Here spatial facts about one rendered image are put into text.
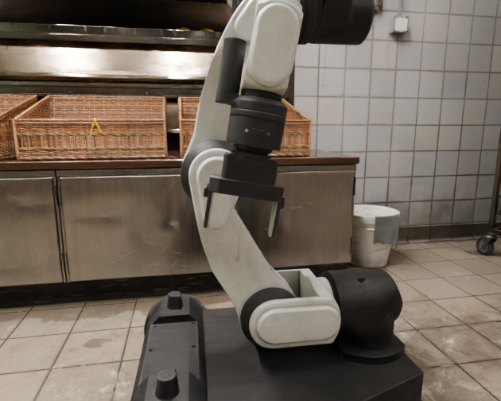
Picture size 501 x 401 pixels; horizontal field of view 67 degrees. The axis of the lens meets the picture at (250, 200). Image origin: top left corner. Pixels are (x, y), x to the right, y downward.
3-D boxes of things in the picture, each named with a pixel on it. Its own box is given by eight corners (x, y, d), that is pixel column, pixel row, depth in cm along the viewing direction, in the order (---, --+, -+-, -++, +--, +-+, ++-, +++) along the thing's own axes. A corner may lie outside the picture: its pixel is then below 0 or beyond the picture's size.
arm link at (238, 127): (277, 196, 67) (289, 127, 65) (288, 205, 57) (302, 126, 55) (207, 184, 65) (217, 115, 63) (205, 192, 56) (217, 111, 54)
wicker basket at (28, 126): (52, 152, 186) (46, 94, 180) (168, 150, 197) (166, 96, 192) (13, 161, 139) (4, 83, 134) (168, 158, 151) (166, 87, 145)
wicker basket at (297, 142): (179, 150, 197) (176, 96, 192) (283, 149, 207) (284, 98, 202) (178, 158, 150) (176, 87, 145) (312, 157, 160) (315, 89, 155)
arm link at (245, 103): (277, 126, 66) (289, 60, 64) (289, 125, 55) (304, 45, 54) (212, 115, 64) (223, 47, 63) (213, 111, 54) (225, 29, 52)
